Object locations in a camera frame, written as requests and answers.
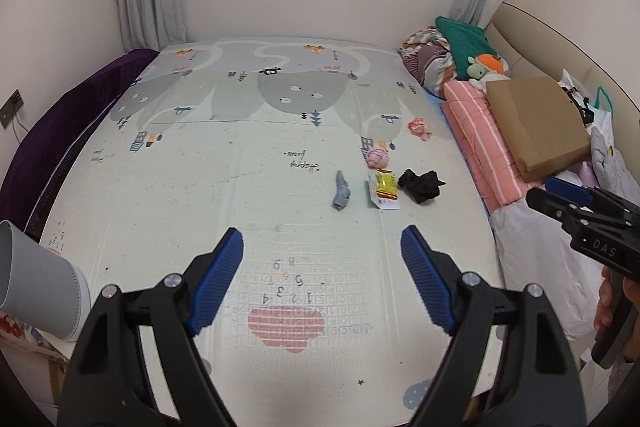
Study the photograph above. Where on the beige padded headboard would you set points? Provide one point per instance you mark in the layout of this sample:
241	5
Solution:
540	42

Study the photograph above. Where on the cardboard box with red print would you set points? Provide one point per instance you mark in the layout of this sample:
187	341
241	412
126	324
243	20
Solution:
30	367

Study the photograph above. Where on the yellow snack packet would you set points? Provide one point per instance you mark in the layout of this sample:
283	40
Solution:
385	184

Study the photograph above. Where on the pink garment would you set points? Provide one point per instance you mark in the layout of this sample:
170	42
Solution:
589	174

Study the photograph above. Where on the brown cardboard box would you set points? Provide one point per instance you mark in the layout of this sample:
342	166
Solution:
535	122

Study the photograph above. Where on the grey puffer jacket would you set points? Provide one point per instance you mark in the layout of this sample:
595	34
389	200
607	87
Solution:
612	162

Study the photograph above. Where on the printed play mat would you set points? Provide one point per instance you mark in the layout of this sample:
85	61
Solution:
200	167

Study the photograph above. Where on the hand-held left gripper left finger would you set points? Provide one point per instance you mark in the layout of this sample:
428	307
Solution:
220	282

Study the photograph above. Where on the white printed leaflet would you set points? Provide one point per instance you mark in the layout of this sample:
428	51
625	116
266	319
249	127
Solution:
387	205

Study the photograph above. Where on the blue bed sheet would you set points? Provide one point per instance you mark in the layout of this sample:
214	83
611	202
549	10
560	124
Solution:
440	103

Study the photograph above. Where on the black cloth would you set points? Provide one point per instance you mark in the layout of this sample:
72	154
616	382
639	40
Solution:
420	187

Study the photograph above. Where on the patterned blanket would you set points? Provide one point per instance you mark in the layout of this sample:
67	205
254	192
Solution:
425	62

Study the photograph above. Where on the green orange plush toy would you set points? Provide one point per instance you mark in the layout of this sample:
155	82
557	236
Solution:
482	66

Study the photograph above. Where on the pink floral cloth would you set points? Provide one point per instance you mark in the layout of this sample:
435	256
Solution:
419	127

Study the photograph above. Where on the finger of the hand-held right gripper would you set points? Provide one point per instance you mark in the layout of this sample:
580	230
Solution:
567	189
550	204

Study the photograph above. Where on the grey sock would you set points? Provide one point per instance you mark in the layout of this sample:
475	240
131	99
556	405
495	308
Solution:
341	194

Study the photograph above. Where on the person's right hand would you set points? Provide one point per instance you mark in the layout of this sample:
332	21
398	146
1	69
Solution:
604	307

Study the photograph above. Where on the pink striped quilt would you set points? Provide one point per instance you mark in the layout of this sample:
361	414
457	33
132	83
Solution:
480	142

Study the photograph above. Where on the purple velvet cushion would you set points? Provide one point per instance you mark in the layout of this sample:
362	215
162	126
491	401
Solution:
65	117

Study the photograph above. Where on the grey round waste bin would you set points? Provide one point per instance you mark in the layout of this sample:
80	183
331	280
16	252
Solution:
40	282

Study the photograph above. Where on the white plastic bag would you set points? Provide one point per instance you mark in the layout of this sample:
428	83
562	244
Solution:
600	122

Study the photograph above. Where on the green knitted cloth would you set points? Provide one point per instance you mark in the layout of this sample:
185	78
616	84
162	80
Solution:
462	37

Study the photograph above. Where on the dark wall socket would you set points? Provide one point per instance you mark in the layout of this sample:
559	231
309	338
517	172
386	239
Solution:
10	107

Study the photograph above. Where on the pink rolled cloth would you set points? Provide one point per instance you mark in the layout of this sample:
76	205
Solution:
377	158

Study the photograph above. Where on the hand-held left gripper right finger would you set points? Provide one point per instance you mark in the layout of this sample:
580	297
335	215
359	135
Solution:
427	282

